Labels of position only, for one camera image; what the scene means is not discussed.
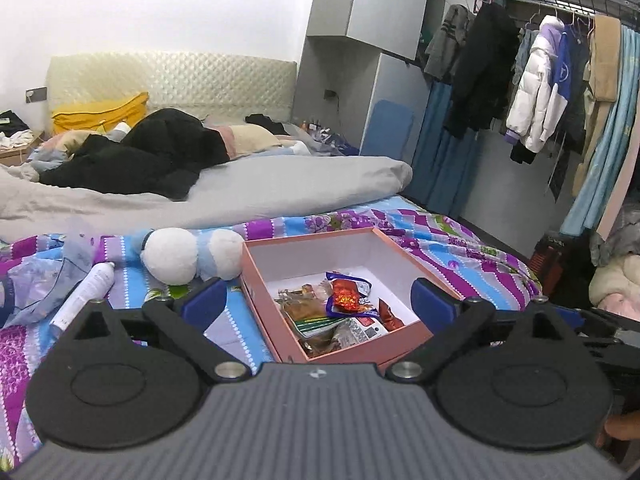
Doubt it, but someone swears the white plush toy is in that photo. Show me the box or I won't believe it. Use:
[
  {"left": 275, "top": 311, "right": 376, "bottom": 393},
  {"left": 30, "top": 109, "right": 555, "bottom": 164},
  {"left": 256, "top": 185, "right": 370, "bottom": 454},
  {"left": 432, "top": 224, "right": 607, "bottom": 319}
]
[{"left": 130, "top": 227, "right": 246, "bottom": 287}]

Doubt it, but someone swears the black garment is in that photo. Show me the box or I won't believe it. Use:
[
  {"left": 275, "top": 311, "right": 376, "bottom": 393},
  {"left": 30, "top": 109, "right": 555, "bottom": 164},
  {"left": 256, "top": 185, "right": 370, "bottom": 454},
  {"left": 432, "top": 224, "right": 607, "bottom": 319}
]
[{"left": 244, "top": 113, "right": 287, "bottom": 134}]

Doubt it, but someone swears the red black basket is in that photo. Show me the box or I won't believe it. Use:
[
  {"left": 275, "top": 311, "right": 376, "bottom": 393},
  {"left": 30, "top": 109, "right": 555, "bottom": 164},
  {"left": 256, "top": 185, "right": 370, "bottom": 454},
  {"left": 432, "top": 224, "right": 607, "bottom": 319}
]
[{"left": 529, "top": 231, "right": 567, "bottom": 297}]

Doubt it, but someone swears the blue curtain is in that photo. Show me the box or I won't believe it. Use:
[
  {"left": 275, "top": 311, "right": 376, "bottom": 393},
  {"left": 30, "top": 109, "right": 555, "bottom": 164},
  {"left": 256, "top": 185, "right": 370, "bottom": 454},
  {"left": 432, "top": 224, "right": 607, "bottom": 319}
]
[{"left": 412, "top": 79, "right": 482, "bottom": 222}]

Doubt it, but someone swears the green-edged snack packet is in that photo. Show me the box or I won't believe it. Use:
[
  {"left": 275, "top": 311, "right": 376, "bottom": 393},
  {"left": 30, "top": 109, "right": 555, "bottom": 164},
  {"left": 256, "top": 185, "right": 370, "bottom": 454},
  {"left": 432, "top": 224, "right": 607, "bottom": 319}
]
[{"left": 294, "top": 316, "right": 342, "bottom": 339}]

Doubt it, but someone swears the white spray bottle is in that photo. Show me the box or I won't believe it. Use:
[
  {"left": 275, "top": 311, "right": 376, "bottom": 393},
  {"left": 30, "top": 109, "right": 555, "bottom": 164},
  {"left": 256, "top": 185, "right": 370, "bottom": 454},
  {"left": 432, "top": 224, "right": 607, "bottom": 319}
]
[{"left": 48, "top": 262, "right": 116, "bottom": 334}]

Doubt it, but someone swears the light blue hanging cloth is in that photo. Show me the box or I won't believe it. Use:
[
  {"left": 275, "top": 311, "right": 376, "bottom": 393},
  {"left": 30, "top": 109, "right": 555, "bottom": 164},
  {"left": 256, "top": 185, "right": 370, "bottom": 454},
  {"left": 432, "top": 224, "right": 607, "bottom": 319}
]
[{"left": 559, "top": 25, "right": 640, "bottom": 242}]

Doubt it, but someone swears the cream pillow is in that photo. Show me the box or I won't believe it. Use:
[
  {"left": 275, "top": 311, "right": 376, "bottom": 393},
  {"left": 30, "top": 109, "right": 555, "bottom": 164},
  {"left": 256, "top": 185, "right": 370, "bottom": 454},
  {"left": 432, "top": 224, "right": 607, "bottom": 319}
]
[{"left": 230, "top": 123, "right": 284, "bottom": 157}]

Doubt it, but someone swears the yellow pillow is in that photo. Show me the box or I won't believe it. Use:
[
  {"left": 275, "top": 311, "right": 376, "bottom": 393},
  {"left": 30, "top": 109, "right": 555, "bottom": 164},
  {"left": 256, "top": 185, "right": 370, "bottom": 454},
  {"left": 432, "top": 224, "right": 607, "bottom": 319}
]
[{"left": 51, "top": 91, "right": 150, "bottom": 137}]

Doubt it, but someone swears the grey striped hanging jacket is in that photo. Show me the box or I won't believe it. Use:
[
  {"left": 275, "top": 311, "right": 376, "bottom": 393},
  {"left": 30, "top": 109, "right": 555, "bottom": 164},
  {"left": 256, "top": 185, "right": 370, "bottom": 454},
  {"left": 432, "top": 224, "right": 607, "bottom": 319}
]
[{"left": 424, "top": 3, "right": 477, "bottom": 82}]

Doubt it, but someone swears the wooden nightstand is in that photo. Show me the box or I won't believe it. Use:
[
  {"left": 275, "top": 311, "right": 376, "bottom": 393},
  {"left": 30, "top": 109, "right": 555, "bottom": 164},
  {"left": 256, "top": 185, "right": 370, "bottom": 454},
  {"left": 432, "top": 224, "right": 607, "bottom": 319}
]
[{"left": 0, "top": 132, "right": 47, "bottom": 167}]

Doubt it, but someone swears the floral bedsheet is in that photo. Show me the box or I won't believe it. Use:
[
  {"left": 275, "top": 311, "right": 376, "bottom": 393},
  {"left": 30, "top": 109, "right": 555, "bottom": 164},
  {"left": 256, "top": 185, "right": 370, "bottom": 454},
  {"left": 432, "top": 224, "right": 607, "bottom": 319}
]
[{"left": 0, "top": 195, "right": 544, "bottom": 467}]

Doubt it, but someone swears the black jacket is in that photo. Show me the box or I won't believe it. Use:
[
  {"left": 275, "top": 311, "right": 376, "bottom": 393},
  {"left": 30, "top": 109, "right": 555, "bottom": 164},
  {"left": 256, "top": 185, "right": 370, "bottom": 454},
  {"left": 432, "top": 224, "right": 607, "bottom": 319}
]
[{"left": 36, "top": 108, "right": 232, "bottom": 202}]

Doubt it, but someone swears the blue hanging garment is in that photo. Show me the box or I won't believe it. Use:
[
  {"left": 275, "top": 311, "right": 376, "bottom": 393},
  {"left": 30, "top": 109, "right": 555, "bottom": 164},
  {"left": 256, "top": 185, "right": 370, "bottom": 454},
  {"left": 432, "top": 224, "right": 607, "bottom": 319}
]
[{"left": 550, "top": 24, "right": 592, "bottom": 102}]

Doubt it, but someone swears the small red snack packet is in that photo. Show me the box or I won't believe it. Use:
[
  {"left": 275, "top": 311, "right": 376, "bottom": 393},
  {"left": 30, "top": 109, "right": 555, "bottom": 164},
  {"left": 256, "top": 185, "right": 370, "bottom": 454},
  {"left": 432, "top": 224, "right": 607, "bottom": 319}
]
[{"left": 377, "top": 298, "right": 404, "bottom": 334}]

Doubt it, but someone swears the black hanging coat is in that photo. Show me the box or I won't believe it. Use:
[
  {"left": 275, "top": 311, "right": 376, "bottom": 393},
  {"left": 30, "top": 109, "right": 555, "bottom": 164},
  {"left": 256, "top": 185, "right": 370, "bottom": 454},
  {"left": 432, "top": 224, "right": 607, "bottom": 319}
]
[{"left": 444, "top": 2, "right": 522, "bottom": 139}]

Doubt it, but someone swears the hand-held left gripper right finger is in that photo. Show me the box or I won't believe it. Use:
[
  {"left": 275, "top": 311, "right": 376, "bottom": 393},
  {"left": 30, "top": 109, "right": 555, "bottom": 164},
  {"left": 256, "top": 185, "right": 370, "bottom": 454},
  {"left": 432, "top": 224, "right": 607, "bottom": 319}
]
[{"left": 386, "top": 277, "right": 585, "bottom": 382}]

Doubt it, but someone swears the pink pillow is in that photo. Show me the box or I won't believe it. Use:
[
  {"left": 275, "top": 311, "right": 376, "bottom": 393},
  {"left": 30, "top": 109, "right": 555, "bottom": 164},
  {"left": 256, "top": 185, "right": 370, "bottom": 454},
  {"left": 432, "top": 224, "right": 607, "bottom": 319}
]
[{"left": 215, "top": 127, "right": 239, "bottom": 159}]

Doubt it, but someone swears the clear plastic bag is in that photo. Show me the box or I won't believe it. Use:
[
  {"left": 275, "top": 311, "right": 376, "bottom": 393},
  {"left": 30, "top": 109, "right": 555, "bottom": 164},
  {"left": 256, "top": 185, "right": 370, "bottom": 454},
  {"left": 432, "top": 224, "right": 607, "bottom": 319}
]
[{"left": 0, "top": 231, "right": 102, "bottom": 329}]

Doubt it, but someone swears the grey blanket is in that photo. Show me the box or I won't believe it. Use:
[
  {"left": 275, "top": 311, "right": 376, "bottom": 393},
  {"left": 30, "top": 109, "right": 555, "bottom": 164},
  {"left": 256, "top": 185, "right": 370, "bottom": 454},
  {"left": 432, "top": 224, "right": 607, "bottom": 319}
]
[{"left": 0, "top": 154, "right": 414, "bottom": 247}]

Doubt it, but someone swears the cream fluffy cloth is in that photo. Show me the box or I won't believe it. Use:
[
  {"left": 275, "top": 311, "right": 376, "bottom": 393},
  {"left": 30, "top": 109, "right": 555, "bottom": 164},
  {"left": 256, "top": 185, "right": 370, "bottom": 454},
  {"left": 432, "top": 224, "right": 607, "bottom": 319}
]
[{"left": 589, "top": 254, "right": 640, "bottom": 322}]

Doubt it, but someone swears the beige hanging coat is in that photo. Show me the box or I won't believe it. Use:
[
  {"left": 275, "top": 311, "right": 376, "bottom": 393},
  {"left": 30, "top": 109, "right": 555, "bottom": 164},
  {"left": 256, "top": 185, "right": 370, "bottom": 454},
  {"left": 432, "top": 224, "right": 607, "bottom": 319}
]
[{"left": 571, "top": 13, "right": 622, "bottom": 197}]

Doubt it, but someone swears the person's right hand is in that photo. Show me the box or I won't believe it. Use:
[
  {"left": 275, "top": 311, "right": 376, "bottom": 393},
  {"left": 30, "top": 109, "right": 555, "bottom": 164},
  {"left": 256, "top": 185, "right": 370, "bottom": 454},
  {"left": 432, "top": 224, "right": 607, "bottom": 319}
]
[{"left": 604, "top": 406, "right": 640, "bottom": 440}]

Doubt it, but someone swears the cream quilted headboard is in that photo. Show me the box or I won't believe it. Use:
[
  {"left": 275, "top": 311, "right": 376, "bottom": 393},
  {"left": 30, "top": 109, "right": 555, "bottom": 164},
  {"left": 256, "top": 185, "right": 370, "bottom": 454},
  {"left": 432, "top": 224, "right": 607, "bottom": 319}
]
[{"left": 45, "top": 52, "right": 299, "bottom": 127}]

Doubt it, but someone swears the blue padded board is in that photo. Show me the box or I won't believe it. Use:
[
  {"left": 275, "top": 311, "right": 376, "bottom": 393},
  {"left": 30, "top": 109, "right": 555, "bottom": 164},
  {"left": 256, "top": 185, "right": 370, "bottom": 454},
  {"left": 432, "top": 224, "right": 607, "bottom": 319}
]
[{"left": 359, "top": 99, "right": 416, "bottom": 167}]

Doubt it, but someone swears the blue snack packet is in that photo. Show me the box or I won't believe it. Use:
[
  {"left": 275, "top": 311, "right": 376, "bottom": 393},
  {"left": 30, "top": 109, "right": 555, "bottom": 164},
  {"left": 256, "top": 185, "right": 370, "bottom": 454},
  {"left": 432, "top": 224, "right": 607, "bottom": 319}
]
[{"left": 324, "top": 271, "right": 374, "bottom": 319}]

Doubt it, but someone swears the white clothes pile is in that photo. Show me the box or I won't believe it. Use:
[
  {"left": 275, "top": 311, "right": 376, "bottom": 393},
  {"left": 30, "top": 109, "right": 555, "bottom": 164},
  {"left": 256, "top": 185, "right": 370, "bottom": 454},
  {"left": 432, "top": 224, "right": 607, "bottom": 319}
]
[{"left": 0, "top": 129, "right": 34, "bottom": 149}]

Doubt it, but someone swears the clear brown snack packet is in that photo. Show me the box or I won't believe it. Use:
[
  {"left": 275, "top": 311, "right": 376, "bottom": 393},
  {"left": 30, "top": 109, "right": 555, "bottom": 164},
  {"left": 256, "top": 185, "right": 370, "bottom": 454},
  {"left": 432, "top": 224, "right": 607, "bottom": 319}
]
[{"left": 299, "top": 330, "right": 352, "bottom": 359}]

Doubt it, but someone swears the pink hanging cloth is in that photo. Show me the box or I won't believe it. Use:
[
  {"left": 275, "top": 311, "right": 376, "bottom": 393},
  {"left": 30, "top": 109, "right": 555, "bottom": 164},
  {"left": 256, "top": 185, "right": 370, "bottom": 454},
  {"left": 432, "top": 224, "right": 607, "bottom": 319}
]
[{"left": 595, "top": 149, "right": 640, "bottom": 242}]

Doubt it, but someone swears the silver snack packet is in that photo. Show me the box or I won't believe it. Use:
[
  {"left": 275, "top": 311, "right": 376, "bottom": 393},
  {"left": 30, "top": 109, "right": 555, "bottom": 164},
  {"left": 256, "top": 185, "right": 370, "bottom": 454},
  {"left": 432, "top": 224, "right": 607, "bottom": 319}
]
[{"left": 340, "top": 317, "right": 389, "bottom": 349}]

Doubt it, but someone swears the black clothes pile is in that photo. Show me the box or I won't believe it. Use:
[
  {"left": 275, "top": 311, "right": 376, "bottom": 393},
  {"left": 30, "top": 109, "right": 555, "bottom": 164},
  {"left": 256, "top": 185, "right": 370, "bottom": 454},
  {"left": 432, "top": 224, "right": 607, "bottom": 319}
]
[{"left": 0, "top": 109, "right": 32, "bottom": 134}]

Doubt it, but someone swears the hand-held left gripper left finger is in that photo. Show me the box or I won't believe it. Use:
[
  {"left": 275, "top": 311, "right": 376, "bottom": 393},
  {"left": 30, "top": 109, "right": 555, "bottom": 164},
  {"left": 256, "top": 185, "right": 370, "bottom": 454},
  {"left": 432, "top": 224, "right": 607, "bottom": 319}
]
[{"left": 59, "top": 277, "right": 252, "bottom": 382}]

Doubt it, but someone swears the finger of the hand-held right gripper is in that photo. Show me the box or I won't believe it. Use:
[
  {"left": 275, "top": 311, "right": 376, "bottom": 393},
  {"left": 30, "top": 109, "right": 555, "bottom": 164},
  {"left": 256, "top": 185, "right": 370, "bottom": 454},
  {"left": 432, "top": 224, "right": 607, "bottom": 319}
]
[{"left": 575, "top": 307, "right": 640, "bottom": 362}]

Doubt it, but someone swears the pink cardboard box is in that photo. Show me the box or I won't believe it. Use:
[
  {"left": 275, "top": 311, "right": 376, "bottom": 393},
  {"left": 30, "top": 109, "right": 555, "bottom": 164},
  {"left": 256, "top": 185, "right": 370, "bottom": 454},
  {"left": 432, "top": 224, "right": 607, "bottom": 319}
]
[{"left": 241, "top": 226, "right": 464, "bottom": 365}]

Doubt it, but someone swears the grey wall cabinet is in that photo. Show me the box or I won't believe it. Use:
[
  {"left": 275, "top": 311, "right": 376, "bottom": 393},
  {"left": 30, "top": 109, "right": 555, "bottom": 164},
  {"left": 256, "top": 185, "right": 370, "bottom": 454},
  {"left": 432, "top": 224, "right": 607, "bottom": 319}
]
[{"left": 305, "top": 0, "right": 434, "bottom": 62}]

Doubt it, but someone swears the white purple puffer jacket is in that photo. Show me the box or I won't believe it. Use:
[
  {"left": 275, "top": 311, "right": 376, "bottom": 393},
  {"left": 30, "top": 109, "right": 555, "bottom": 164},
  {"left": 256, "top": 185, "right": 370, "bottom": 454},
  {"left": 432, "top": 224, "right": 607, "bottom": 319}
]
[{"left": 504, "top": 14, "right": 572, "bottom": 154}]

